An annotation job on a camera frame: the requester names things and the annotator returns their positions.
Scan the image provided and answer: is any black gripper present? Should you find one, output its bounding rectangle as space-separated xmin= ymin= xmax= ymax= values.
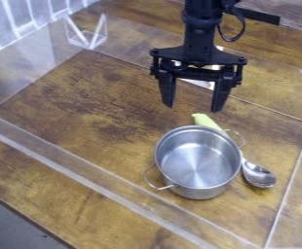
xmin=150 ymin=18 xmax=247 ymax=113

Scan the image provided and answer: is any small steel pot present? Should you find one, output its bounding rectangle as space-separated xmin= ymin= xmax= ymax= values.
xmin=143 ymin=125 xmax=246 ymax=200

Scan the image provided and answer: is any green handled metal spoon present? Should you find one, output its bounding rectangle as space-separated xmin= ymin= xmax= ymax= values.
xmin=191 ymin=113 xmax=277 ymax=188

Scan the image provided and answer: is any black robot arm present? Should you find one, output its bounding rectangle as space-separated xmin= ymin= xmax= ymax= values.
xmin=150 ymin=0 xmax=247 ymax=113

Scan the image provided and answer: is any black bar in background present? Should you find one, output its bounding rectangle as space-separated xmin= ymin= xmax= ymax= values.
xmin=238 ymin=7 xmax=280 ymax=25

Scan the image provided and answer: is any clear acrylic enclosure wall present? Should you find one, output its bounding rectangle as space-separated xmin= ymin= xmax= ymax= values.
xmin=0 ymin=0 xmax=302 ymax=249

